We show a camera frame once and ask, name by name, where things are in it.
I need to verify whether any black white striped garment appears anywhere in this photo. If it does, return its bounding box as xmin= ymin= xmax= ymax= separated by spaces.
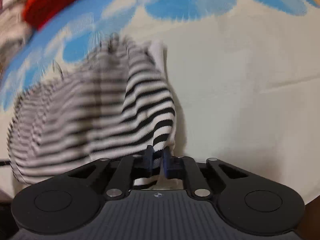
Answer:
xmin=7 ymin=36 xmax=176 ymax=185

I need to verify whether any white folded clothes stack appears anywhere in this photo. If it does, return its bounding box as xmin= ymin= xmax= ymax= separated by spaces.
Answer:
xmin=1 ymin=0 xmax=33 ymax=66

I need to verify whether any blue cream patterned bedspread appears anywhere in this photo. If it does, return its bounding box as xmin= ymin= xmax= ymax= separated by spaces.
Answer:
xmin=1 ymin=0 xmax=319 ymax=203

